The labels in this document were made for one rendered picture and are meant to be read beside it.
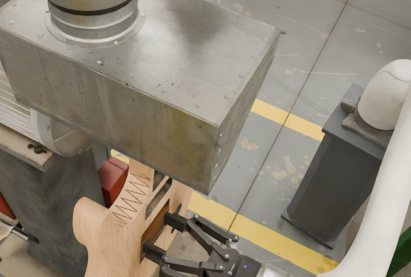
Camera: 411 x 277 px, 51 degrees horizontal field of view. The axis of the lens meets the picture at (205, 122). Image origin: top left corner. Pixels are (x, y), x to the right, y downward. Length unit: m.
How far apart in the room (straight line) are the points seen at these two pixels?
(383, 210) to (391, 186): 0.05
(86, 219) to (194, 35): 0.28
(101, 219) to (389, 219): 0.41
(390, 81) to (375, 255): 0.85
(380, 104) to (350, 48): 1.59
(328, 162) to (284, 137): 0.73
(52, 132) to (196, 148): 0.35
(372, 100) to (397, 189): 0.77
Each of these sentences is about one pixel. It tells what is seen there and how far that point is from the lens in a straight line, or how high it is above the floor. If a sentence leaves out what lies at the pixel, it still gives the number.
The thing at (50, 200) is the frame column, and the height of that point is 0.84.
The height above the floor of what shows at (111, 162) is 0.62.
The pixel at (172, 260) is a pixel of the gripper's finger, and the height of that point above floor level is 1.10.
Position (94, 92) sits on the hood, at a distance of 0.50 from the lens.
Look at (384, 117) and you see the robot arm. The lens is 1.50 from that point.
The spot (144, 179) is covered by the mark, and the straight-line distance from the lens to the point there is 0.70.
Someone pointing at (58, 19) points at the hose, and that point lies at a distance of 0.51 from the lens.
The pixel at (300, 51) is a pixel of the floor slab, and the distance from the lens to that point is 2.89.
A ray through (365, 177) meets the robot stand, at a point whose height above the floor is 0.56.
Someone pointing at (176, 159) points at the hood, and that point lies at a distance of 0.51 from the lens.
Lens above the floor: 1.86
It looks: 52 degrees down
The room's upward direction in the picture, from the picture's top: 7 degrees clockwise
